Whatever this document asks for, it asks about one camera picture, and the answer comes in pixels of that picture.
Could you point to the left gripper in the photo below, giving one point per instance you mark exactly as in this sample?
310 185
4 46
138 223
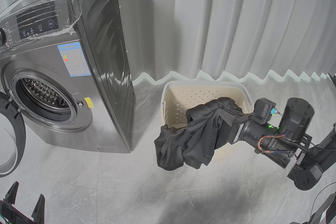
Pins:
10 213

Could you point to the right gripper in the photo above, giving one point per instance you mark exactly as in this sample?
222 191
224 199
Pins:
240 129

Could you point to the heap of dark clothes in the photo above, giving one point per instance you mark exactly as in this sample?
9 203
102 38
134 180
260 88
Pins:
199 136

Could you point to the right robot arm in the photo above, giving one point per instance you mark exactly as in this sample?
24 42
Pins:
296 115

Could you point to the cream laundry basket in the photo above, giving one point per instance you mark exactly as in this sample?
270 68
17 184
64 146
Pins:
173 107

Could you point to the washing machine door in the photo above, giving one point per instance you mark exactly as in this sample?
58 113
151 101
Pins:
20 139

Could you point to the grey washing machine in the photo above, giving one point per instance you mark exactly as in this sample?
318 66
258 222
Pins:
102 65

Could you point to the white curtain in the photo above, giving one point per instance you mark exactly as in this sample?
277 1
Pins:
236 13

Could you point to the black garment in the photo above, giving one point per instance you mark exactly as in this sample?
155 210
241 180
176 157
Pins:
63 102

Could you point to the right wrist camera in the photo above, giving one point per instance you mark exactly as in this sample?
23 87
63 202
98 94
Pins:
263 110

